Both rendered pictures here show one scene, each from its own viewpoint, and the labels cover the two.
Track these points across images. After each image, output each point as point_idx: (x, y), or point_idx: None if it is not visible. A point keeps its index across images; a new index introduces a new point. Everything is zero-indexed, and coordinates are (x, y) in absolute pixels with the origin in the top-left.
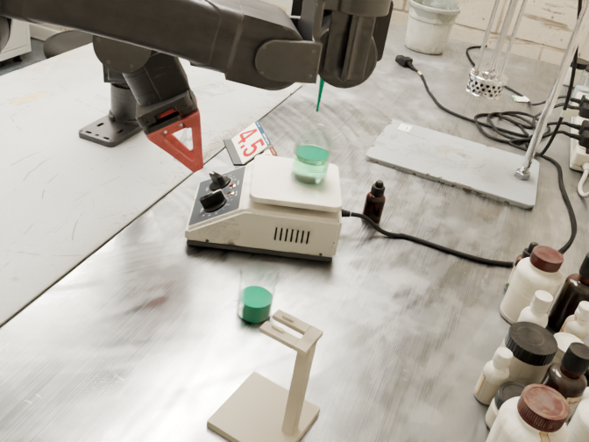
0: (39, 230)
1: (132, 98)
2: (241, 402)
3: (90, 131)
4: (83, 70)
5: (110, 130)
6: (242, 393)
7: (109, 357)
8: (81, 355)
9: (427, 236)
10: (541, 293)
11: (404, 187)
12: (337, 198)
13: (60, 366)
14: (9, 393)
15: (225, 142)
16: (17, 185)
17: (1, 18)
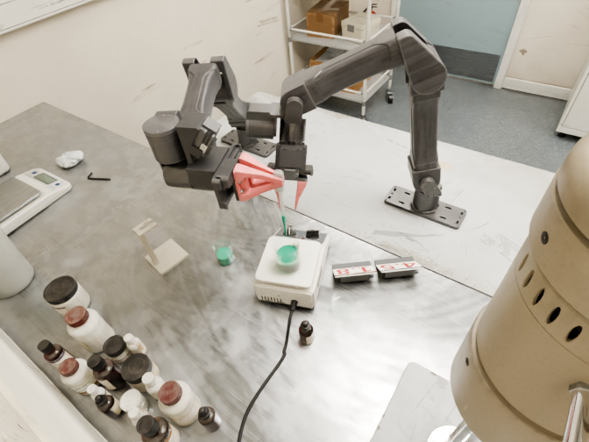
0: (296, 186)
1: (415, 193)
2: (174, 248)
3: (395, 190)
4: (504, 180)
5: (400, 198)
6: (178, 249)
7: (213, 213)
8: (216, 206)
9: (285, 377)
10: (150, 377)
11: (361, 385)
12: (264, 277)
13: (212, 202)
14: (204, 192)
15: (407, 257)
16: (335, 174)
17: (220, 89)
